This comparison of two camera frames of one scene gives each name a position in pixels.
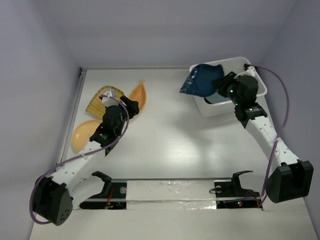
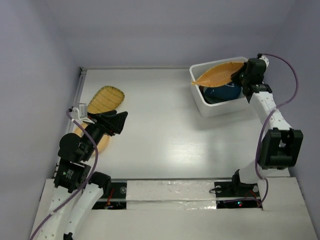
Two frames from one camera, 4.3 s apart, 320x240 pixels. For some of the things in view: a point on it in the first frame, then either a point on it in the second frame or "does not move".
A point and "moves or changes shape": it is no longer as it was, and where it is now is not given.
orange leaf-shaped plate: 139,94 -> 219,75
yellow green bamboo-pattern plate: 96,106 does not move
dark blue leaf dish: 201,81 moves or changes shape
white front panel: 175,210 does not move
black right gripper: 220,84 -> 236,76
